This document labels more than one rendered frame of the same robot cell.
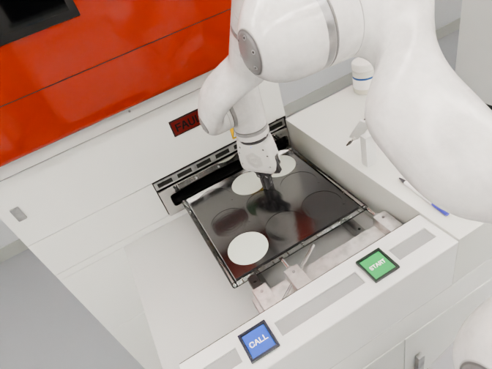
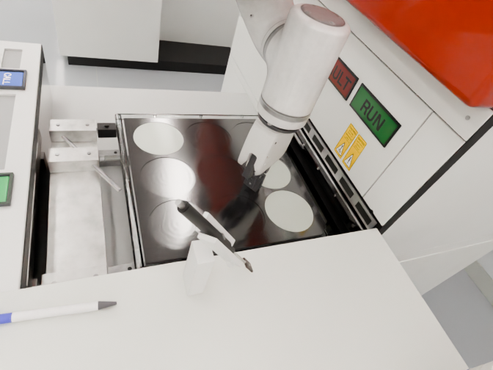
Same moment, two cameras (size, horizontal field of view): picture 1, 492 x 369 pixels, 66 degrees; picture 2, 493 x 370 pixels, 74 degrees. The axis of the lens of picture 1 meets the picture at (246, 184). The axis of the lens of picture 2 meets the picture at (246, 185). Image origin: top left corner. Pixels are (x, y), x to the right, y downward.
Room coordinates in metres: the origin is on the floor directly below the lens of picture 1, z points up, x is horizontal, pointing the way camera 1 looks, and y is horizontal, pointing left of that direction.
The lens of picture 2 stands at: (0.64, -0.49, 1.37)
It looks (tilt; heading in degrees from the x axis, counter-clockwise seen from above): 45 degrees down; 70
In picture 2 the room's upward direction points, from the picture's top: 22 degrees clockwise
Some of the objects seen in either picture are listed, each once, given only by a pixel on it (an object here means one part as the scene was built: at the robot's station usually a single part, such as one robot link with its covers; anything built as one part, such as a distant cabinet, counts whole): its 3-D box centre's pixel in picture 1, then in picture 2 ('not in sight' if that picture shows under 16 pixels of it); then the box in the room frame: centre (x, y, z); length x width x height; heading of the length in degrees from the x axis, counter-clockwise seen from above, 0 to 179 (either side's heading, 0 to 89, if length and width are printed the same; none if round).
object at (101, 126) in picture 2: (255, 282); (106, 129); (0.51, 0.05, 0.90); 0.04 x 0.02 x 0.03; 15
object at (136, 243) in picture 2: (302, 244); (127, 180); (0.57, -0.08, 0.90); 0.38 x 0.01 x 0.01; 105
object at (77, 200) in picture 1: (159, 162); (299, 73); (0.92, 0.21, 1.02); 0.81 x 0.03 x 0.40; 105
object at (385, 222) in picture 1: (391, 227); (76, 284); (0.54, -0.28, 0.89); 0.08 x 0.03 x 0.03; 15
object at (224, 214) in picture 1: (265, 203); (221, 173); (0.75, -0.03, 0.90); 0.34 x 0.34 x 0.01; 15
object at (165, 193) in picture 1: (228, 170); (305, 164); (0.95, 0.04, 0.89); 0.44 x 0.02 x 0.10; 105
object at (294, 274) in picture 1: (301, 282); (74, 159); (0.48, -0.04, 0.89); 0.08 x 0.03 x 0.03; 15
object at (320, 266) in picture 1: (332, 272); (76, 202); (0.50, -0.12, 0.87); 0.36 x 0.08 x 0.03; 105
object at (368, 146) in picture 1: (363, 138); (214, 256); (0.71, -0.30, 1.03); 0.06 x 0.04 x 0.13; 15
